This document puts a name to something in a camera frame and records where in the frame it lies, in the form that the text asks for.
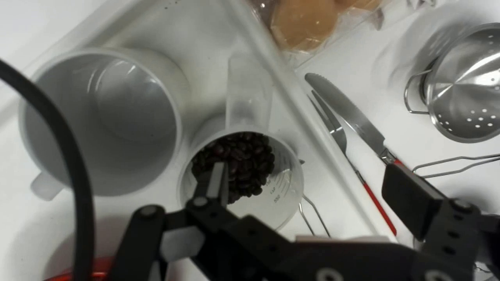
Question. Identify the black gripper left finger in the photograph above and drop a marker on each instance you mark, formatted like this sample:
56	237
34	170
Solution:
145	234

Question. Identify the small steel bowl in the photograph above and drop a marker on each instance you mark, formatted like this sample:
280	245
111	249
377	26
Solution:
463	93

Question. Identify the white mug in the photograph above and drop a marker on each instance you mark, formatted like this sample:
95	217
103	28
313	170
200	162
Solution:
103	118

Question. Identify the small clear cup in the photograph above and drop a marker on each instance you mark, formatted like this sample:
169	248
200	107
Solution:
281	196

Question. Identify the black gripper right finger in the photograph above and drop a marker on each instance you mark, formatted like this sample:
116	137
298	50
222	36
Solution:
447	234

